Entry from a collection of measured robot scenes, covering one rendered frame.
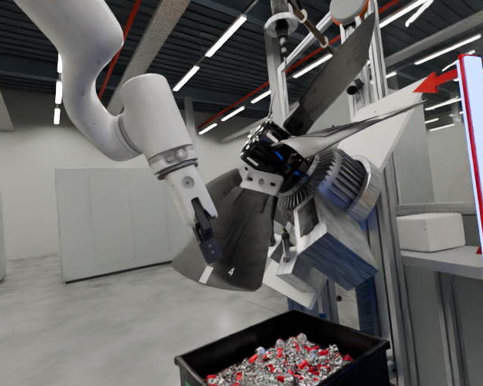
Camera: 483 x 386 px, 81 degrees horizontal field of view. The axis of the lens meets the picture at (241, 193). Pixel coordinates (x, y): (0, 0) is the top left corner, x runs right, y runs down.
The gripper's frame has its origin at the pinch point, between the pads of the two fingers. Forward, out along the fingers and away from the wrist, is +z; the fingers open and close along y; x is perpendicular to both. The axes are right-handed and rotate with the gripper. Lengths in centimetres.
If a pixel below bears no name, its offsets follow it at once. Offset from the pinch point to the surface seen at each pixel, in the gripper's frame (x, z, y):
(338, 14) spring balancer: -96, -60, 46
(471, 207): -88, 28, 14
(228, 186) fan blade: -16.0, -8.9, 27.5
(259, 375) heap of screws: 2.8, 13.7, -16.2
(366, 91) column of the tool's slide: -90, -24, 40
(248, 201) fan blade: -12.4, -4.6, 6.8
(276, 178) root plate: -21.4, -6.8, 8.0
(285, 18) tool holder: -32.8, -37.4, -0.3
